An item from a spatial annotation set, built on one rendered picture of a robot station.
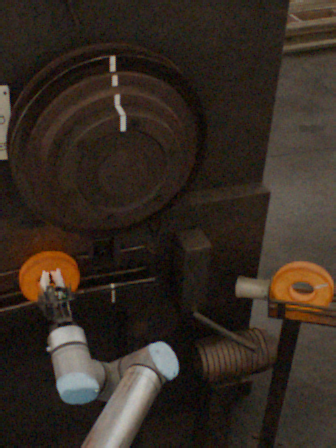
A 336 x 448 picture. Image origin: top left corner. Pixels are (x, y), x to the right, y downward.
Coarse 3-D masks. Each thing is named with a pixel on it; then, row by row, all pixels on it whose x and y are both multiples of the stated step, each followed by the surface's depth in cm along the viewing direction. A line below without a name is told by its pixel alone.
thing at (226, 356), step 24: (216, 336) 204; (240, 336) 203; (264, 336) 203; (192, 360) 208; (216, 360) 198; (240, 360) 200; (264, 360) 201; (216, 384) 206; (216, 408) 211; (216, 432) 218
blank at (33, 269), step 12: (48, 252) 185; (60, 252) 186; (24, 264) 186; (36, 264) 183; (48, 264) 184; (60, 264) 185; (72, 264) 186; (24, 276) 185; (36, 276) 186; (72, 276) 189; (24, 288) 187; (36, 288) 188; (72, 288) 191
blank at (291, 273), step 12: (288, 264) 191; (300, 264) 189; (312, 264) 188; (276, 276) 192; (288, 276) 190; (300, 276) 189; (312, 276) 187; (324, 276) 187; (276, 288) 194; (288, 288) 192; (324, 288) 189; (300, 300) 194; (312, 300) 192; (324, 300) 191
